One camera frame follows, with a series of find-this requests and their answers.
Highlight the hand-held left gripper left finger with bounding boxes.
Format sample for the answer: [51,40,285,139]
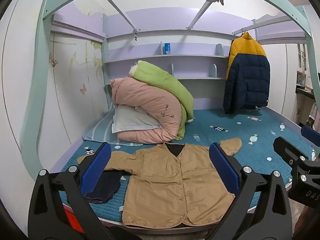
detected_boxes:
[29,142,118,240]

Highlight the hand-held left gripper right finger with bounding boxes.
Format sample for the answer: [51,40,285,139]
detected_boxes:
[205,142,293,240]

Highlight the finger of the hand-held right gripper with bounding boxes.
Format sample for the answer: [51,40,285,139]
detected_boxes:
[301,126,320,143]
[273,136,318,167]

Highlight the tan button jacket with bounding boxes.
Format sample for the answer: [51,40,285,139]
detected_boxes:
[77,137,242,229]

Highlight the person's right forearm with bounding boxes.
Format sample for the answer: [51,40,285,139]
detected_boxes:
[293,205,320,240]

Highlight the folded dark navy pants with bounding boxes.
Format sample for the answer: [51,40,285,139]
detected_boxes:
[66,171,123,204]

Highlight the white glass door cabinet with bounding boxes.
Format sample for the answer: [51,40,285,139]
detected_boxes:
[295,42,320,128]

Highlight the teal candy print bed mat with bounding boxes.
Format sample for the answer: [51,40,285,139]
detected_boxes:
[51,109,317,223]

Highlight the striped blue grey pillow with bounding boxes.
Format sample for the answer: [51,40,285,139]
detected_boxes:
[82,110,120,145]

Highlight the white pillow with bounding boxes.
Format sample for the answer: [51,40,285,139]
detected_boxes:
[111,105,163,133]

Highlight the yellow and navy puffer jacket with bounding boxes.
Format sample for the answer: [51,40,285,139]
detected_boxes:
[223,32,271,115]

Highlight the pink quilt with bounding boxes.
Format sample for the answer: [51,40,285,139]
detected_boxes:
[110,77,187,144]

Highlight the green quilt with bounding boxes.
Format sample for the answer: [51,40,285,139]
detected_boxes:
[129,60,195,140]

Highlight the lavender shelf unit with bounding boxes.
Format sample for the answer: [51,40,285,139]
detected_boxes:
[101,9,255,110]

